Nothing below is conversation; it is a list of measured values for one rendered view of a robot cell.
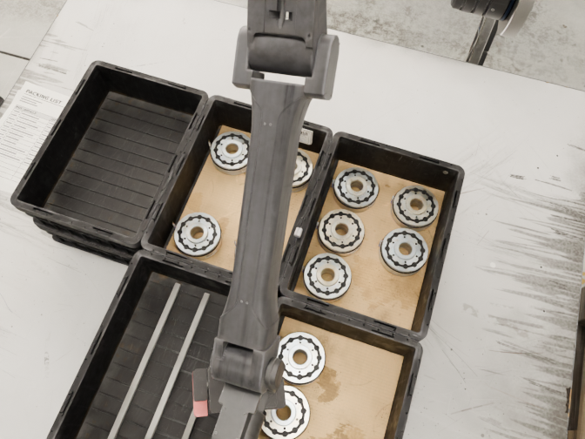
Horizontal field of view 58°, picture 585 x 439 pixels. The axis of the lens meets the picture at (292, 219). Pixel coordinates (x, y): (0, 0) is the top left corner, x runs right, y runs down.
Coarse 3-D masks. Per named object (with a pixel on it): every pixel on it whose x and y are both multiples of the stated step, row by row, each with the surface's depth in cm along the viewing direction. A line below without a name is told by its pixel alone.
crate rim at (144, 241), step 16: (208, 112) 121; (320, 128) 120; (192, 144) 118; (320, 160) 116; (176, 176) 114; (160, 208) 113; (304, 208) 112; (144, 240) 109; (288, 240) 109; (176, 256) 108; (288, 256) 108; (224, 272) 106
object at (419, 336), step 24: (336, 144) 118; (384, 144) 118; (456, 168) 116; (456, 192) 115; (312, 216) 112; (288, 264) 107; (432, 288) 106; (336, 312) 104; (432, 312) 104; (408, 336) 102
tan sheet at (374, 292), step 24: (336, 168) 127; (384, 192) 125; (432, 192) 125; (360, 216) 122; (384, 216) 122; (312, 240) 120; (432, 240) 120; (360, 264) 118; (360, 288) 116; (384, 288) 116; (408, 288) 116; (360, 312) 114; (384, 312) 114; (408, 312) 114
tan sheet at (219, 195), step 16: (224, 128) 131; (208, 160) 127; (208, 176) 126; (224, 176) 126; (240, 176) 126; (192, 192) 124; (208, 192) 124; (224, 192) 124; (240, 192) 124; (304, 192) 124; (192, 208) 123; (208, 208) 123; (224, 208) 123; (240, 208) 123; (224, 224) 121; (288, 224) 121; (224, 240) 120; (224, 256) 118
